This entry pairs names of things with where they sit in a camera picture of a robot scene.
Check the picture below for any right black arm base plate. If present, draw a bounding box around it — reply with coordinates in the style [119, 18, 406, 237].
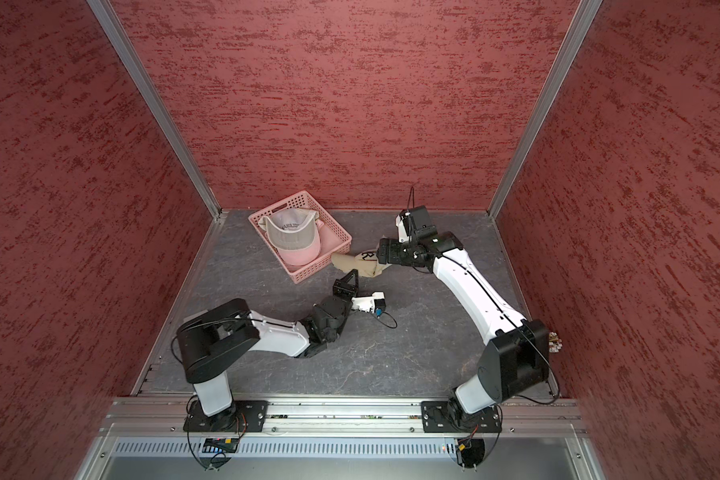
[420, 399, 502, 434]

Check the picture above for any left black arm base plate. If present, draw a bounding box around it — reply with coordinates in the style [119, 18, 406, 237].
[183, 398, 269, 434]

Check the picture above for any beige baseball cap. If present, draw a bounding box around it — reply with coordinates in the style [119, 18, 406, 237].
[331, 251, 388, 278]

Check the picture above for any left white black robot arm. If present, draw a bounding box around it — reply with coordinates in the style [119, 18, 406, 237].
[176, 270, 359, 418]

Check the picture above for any pink plastic basket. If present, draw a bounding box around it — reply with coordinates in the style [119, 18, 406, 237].
[248, 191, 352, 284]

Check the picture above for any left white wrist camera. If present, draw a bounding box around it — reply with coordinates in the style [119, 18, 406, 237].
[351, 292, 386, 317]

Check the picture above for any white pink baseball cap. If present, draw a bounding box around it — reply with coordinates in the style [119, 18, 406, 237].
[258, 208, 322, 267]

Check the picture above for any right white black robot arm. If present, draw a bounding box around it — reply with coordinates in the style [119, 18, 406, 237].
[377, 232, 550, 414]

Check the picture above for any aluminium front rail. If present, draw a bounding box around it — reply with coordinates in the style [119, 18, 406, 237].
[98, 394, 589, 438]

